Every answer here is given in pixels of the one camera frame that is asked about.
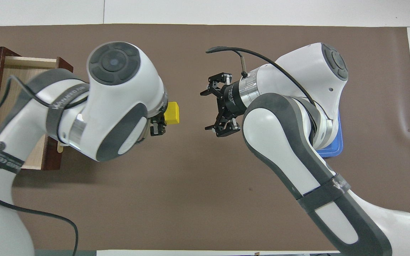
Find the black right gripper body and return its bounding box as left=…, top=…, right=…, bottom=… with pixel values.
left=219, top=81, right=245, bottom=120

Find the yellow cube block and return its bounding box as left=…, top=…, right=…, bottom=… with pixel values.
left=164, top=101, right=180, bottom=125

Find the wooden drawer with white handle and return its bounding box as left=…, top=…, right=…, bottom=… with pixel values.
left=0, top=56, right=74, bottom=171

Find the brown table mat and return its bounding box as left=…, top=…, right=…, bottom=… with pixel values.
left=0, top=23, right=410, bottom=251

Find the blue plastic tray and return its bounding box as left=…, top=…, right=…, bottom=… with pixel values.
left=315, top=110, right=344, bottom=159

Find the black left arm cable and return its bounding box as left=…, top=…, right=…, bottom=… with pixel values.
left=0, top=74, right=91, bottom=256

